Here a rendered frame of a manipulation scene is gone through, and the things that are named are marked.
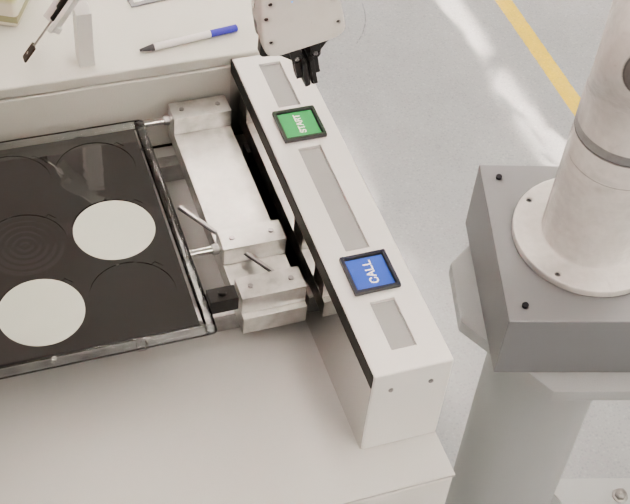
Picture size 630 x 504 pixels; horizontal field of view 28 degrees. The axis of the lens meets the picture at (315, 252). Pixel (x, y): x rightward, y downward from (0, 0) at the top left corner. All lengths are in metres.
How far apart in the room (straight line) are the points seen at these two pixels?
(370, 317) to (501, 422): 0.44
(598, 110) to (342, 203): 0.34
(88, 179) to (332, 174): 0.31
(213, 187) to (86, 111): 0.20
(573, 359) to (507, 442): 0.28
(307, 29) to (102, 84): 0.34
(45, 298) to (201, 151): 0.33
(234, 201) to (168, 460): 0.37
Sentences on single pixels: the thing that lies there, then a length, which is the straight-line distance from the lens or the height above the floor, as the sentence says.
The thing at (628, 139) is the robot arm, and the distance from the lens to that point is 1.39.
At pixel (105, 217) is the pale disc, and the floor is 0.90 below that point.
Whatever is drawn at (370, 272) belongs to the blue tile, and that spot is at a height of 0.96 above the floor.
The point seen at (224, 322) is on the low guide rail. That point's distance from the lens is 1.54.
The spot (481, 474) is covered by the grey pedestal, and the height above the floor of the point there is 0.46.
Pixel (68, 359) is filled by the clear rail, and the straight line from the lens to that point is 1.43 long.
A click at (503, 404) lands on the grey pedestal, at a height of 0.64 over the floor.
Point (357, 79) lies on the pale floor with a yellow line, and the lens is 3.20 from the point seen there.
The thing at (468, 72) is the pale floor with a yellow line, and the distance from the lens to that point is 3.28.
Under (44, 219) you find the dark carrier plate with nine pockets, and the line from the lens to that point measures 1.58.
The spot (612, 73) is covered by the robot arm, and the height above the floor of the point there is 1.27.
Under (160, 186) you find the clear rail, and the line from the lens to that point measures 1.60.
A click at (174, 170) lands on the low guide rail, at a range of 1.71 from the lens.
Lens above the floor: 2.03
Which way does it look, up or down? 47 degrees down
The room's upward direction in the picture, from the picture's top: 6 degrees clockwise
